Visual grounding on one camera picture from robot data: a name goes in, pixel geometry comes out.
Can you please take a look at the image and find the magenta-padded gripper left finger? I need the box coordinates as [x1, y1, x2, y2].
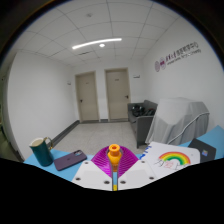
[70, 145, 115, 192]

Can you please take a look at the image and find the wall logo sign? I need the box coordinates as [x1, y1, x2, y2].
[153, 41, 202, 73]

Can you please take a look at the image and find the beige door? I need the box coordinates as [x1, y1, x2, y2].
[74, 70, 101, 123]
[104, 67, 131, 122]

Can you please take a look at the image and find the white rainbow-print mouse pad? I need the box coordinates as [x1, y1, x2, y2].
[139, 141, 201, 175]

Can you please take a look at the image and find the black bag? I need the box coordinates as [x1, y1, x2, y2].
[131, 104, 156, 118]

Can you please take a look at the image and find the purple smartphone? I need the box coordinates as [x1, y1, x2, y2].
[53, 149, 88, 172]

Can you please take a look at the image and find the grey cloth-covered object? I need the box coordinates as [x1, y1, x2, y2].
[145, 97, 211, 147]

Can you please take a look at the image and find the dark green mug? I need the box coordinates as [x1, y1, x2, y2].
[29, 136, 54, 167]

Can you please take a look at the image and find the long ceiling light strip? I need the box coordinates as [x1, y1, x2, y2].
[71, 37, 123, 51]

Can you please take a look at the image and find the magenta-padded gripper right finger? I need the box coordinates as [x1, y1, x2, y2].
[116, 145, 158, 192]

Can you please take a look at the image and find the black flat pad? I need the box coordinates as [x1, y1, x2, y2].
[187, 137, 217, 163]

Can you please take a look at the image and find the grey sofa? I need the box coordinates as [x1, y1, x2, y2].
[127, 99, 159, 149]

